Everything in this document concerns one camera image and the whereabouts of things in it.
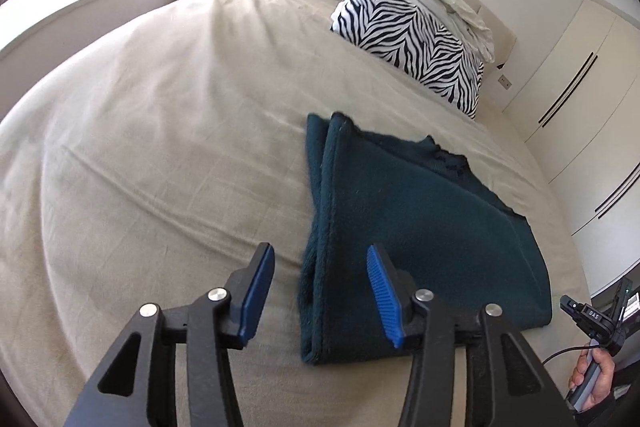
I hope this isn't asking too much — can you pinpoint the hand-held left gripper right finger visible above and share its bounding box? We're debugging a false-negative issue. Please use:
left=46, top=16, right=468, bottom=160
left=366, top=244, right=576, bottom=427

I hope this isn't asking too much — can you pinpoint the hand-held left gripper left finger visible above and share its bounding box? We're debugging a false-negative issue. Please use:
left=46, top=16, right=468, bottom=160
left=62, top=243, right=276, bottom=427

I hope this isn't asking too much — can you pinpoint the dark teal towel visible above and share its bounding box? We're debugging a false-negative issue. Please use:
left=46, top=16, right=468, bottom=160
left=298, top=111, right=553, bottom=365

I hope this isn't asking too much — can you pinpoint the person's right hand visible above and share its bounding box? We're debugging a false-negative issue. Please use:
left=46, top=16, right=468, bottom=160
left=567, top=347, right=617, bottom=413

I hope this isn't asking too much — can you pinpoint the beige bed blanket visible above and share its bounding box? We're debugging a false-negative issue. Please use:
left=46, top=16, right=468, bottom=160
left=0, top=0, right=593, bottom=427

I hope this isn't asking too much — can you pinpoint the zebra print pillow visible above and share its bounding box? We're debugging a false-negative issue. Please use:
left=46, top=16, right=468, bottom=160
left=330, top=0, right=486, bottom=120

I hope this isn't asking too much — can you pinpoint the white window ledge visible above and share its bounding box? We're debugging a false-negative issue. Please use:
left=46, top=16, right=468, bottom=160
left=0, top=0, right=182, bottom=58

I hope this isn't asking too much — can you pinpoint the black cable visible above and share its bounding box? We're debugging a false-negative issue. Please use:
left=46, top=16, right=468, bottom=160
left=542, top=342, right=593, bottom=400

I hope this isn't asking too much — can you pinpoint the white wardrobe with black handles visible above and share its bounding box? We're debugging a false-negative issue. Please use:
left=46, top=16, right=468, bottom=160
left=502, top=0, right=640, bottom=303

